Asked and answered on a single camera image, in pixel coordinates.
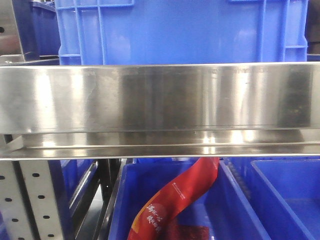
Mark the large light blue crate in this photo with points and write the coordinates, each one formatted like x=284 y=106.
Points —
x=143 y=32

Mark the dark blue bin upper left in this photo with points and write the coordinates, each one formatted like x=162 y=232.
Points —
x=37 y=28

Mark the blue bin below centre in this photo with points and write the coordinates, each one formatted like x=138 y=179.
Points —
x=222 y=213

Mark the blue bin below right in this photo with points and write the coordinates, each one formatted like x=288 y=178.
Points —
x=284 y=192

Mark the perforated steel upright post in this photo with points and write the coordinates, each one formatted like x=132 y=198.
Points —
x=28 y=202

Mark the red printed bag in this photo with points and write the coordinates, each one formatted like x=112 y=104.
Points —
x=163 y=207

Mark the blue bin below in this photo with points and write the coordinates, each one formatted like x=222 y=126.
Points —
x=222 y=213
x=284 y=192

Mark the stainless steel shelf rack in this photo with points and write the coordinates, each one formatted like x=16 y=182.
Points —
x=189 y=110

